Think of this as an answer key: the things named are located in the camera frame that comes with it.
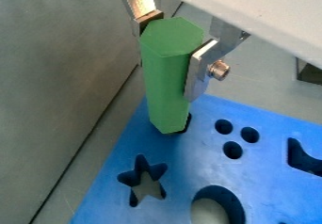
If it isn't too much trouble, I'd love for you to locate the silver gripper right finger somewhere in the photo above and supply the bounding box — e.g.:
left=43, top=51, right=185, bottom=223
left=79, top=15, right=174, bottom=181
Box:
left=183, top=17, right=250, bottom=102

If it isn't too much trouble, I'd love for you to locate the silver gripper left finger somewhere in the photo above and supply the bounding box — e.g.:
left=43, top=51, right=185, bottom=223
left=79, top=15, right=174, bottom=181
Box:
left=115, top=0, right=165, bottom=67

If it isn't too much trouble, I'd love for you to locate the green hexagonal prism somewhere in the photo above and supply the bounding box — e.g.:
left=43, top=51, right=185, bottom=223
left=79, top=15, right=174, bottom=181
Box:
left=139, top=17, right=205, bottom=134

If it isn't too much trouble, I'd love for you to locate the blue shape sorter block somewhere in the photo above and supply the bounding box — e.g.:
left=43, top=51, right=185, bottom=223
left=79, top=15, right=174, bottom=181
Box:
left=71, top=95, right=322, bottom=224

